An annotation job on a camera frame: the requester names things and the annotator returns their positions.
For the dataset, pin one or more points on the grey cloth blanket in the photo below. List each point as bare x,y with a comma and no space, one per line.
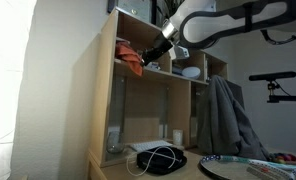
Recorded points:
221,126

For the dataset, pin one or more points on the green ball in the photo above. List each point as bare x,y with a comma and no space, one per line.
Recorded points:
273,156

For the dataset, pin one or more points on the white round bowl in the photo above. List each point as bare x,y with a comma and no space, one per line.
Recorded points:
191,72

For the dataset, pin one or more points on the orange towel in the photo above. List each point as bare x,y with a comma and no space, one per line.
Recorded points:
128,56

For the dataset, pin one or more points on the white keyboard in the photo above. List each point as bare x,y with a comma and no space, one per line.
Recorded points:
148,145

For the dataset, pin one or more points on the orange ball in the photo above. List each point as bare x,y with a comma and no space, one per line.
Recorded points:
280,160

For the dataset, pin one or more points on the black bar camera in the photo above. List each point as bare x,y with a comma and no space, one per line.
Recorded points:
271,76

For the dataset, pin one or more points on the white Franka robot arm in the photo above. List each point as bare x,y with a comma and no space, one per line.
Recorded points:
201,30

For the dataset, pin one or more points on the tall clear glass vase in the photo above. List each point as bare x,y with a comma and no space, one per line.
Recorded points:
117,104

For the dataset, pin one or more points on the dark grey chair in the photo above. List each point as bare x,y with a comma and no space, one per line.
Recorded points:
236,94

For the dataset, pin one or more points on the white grey wrist camera box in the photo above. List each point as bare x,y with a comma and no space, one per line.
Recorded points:
179,52

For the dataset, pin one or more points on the white candle glass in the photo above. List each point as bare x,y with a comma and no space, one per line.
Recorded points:
177,137

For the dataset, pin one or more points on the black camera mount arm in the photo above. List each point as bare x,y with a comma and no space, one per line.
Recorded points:
284,98

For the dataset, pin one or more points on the white blue teal tennis racket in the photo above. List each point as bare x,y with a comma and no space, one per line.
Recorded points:
221,159

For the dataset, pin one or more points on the black framed picture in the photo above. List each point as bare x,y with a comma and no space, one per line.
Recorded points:
133,7

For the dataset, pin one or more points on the light wooden shelf unit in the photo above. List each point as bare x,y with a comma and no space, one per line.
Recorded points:
103,100

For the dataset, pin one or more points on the green leafy plant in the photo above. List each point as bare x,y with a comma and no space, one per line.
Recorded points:
166,7

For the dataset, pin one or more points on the red ball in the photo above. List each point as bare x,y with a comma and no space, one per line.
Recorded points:
290,157

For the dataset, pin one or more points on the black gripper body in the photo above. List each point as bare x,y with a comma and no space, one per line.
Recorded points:
158,50

